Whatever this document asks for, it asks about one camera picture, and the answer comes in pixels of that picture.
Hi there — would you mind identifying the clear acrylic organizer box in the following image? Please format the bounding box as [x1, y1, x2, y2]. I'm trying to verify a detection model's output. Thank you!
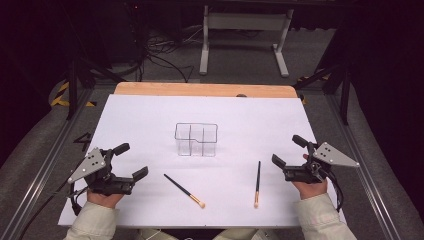
[174, 122, 219, 158]

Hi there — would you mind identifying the white paper sheet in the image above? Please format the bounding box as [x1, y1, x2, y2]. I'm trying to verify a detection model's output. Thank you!
[58, 94, 348, 230]

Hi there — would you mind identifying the dark equipment cabinet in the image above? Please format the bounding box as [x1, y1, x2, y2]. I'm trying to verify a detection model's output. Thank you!
[108, 0, 149, 65]

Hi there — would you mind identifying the person's left leg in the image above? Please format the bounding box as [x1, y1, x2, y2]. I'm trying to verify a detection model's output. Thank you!
[134, 227, 179, 240]

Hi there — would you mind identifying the wooden table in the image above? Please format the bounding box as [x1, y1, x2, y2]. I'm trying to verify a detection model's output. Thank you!
[114, 82, 299, 99]

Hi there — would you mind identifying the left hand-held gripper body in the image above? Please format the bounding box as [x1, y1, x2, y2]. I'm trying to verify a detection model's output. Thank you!
[67, 147, 136, 196]

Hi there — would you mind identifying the black tripod stand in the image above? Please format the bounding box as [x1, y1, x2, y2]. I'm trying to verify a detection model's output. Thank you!
[65, 56, 127, 121]
[294, 62, 352, 126]

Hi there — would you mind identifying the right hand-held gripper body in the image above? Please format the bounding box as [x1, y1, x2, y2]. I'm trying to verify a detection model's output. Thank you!
[282, 141, 361, 185]

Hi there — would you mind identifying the hand-held gripper black cable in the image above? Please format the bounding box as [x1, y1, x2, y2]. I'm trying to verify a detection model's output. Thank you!
[324, 168, 345, 213]
[18, 179, 90, 240]

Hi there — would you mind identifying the person's leg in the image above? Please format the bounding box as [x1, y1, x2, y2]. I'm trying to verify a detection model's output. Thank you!
[134, 227, 179, 240]
[212, 227, 285, 240]

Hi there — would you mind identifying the person's left hand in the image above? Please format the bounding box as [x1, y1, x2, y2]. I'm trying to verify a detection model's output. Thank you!
[87, 191, 125, 209]

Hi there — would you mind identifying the white metal stand frame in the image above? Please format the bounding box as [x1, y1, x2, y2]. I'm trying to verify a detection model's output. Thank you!
[199, 4, 295, 78]

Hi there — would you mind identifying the person's right leg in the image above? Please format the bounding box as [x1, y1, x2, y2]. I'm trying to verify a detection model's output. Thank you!
[212, 227, 285, 240]

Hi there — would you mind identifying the left hand-held gripper black cable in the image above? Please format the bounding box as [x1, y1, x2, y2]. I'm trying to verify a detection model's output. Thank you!
[18, 179, 90, 240]

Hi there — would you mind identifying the black handled makeup brush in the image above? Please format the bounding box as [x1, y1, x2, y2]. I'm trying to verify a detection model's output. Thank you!
[253, 160, 262, 210]
[163, 173, 206, 210]

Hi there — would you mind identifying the tangle of black floor cables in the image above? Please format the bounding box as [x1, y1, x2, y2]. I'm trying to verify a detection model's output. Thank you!
[141, 24, 205, 84]

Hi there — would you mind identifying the aluminium rail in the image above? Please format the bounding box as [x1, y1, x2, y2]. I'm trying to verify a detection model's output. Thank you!
[0, 89, 95, 240]
[324, 94, 424, 240]

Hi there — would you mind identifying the right hand-held gripper black cable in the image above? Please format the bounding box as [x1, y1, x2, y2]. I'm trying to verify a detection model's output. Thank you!
[324, 168, 345, 213]

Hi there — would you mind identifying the person's right hand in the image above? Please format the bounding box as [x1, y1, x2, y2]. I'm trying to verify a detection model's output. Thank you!
[291, 177, 330, 201]

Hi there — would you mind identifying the yellow black hazard tape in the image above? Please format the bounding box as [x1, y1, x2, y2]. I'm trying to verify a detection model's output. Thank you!
[49, 81, 98, 108]
[296, 68, 332, 105]

